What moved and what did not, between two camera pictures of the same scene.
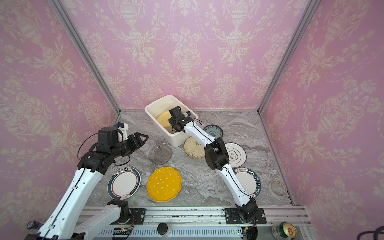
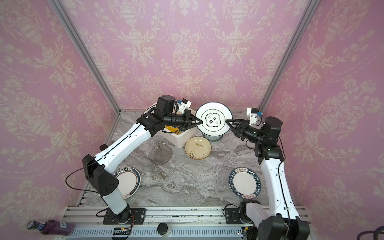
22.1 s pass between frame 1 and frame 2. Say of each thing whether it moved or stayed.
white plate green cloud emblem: moved
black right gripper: moved
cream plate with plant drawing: stayed
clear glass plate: stayed
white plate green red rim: stayed
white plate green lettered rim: stayed
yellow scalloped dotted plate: moved
